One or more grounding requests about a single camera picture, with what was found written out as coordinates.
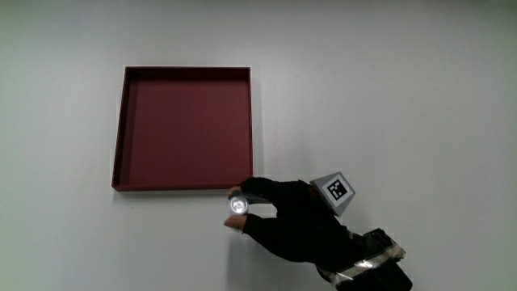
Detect person's right hand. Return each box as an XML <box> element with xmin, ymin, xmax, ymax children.
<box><xmin>223</xmin><ymin>171</ymin><xmax>367</xmax><ymax>271</ymax></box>

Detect silver glue stick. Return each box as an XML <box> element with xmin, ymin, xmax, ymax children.
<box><xmin>228</xmin><ymin>192</ymin><xmax>272</xmax><ymax>217</ymax></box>

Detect person's right forearm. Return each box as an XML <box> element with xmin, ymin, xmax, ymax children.
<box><xmin>316</xmin><ymin>228</ymin><xmax>414</xmax><ymax>291</ymax></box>

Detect dark red square tray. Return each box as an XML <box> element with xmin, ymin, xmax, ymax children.
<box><xmin>111</xmin><ymin>65</ymin><xmax>254</xmax><ymax>192</ymax></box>

